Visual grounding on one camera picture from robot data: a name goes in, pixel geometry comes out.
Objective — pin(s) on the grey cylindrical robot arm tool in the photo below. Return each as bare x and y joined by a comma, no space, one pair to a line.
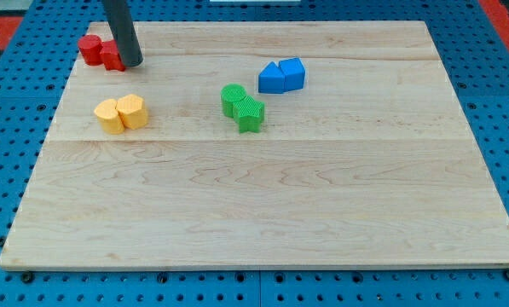
124,33

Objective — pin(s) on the blue triangle block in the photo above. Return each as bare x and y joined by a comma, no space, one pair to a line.
271,80

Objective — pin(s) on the green cylinder block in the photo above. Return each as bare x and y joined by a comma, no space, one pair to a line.
230,94

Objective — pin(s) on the red star block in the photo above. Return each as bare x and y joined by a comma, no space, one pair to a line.
110,56

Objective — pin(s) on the green star block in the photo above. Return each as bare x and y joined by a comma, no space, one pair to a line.
248,114

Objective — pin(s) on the wooden board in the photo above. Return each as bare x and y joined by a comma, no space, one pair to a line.
371,165

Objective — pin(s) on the blue cube block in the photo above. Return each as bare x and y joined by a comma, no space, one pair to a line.
294,73

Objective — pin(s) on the yellow heart block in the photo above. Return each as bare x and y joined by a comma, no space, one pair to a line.
108,117

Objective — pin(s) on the yellow hexagon block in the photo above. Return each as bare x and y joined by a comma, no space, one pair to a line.
132,111

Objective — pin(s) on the red cylinder block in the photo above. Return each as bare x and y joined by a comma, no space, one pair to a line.
90,48

